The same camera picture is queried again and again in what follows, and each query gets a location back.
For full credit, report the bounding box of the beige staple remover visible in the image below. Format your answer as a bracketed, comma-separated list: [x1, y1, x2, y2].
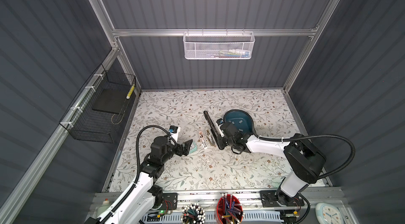
[206, 129, 216, 147]

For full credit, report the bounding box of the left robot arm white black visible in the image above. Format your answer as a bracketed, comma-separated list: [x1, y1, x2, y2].
[85, 125, 194, 224]

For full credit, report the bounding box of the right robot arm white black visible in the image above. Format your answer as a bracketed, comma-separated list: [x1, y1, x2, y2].
[213, 110, 355, 206]

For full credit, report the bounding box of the small mint alarm clock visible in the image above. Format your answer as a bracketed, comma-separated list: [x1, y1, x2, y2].
[189, 142, 198, 155]

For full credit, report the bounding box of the teal plastic tray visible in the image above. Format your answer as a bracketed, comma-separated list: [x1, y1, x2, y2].
[223, 109, 256, 135]

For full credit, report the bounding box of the yellow marker pen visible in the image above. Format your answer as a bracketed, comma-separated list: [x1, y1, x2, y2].
[126, 84, 135, 99]

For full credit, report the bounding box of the black pen holder cup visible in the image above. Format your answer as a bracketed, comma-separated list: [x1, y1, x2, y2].
[181, 203, 206, 224]

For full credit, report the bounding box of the red pencil cup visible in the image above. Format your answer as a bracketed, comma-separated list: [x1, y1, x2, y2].
[214, 194, 244, 224]

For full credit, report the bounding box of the white glue bottle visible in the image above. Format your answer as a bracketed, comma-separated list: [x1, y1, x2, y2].
[94, 199, 111, 218]

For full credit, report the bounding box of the pale blue round clock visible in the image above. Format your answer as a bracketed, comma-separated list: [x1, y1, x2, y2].
[315, 202, 345, 224]

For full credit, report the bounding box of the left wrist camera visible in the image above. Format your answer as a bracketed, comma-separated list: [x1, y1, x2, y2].
[169, 125, 181, 143]

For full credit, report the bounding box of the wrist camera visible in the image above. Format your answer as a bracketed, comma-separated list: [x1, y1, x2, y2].
[169, 125, 181, 143]
[216, 118, 225, 137]

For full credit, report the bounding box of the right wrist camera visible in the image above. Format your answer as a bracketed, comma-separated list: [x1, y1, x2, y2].
[216, 118, 225, 137]

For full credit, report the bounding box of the black wire wall basket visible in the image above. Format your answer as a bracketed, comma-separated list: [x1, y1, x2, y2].
[60, 66, 137, 143]

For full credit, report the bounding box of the white wire wall basket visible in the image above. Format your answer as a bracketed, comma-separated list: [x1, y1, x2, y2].
[182, 31, 255, 60]

